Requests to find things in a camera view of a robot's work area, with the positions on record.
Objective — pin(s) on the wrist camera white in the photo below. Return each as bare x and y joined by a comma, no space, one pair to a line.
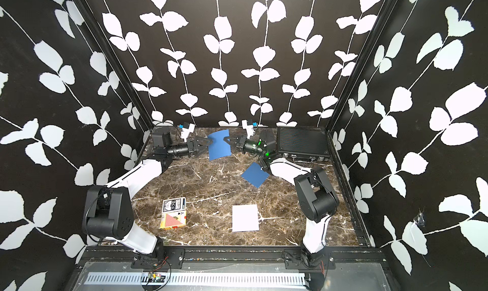
185,130
249,126

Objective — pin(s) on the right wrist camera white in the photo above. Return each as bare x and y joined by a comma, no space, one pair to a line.
249,126

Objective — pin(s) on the black case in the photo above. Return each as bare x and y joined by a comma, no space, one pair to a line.
303,144

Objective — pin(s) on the blue white poker card box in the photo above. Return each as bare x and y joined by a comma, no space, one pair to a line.
174,205

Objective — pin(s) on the small green circuit board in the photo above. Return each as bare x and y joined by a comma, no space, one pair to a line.
156,278

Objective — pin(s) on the white square paper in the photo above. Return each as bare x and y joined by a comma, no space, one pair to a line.
245,218

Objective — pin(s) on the white perforated strip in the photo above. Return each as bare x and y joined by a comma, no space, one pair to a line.
287,280

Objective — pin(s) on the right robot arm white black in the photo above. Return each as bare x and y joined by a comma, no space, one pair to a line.
276,154

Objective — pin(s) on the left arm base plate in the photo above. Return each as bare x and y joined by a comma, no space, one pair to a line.
173,257

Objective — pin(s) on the yellow red card box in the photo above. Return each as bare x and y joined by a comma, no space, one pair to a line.
173,220

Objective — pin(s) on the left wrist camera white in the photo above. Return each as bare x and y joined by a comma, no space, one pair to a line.
185,130

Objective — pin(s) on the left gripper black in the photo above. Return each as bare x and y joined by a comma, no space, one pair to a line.
192,148

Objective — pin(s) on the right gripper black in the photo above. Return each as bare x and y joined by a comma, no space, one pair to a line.
241,141

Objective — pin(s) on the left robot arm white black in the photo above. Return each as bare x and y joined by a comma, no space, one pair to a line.
108,212

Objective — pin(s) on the blue square paper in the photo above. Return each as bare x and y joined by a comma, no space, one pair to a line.
255,175
216,149

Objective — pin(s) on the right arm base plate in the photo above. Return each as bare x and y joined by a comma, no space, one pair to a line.
301,259

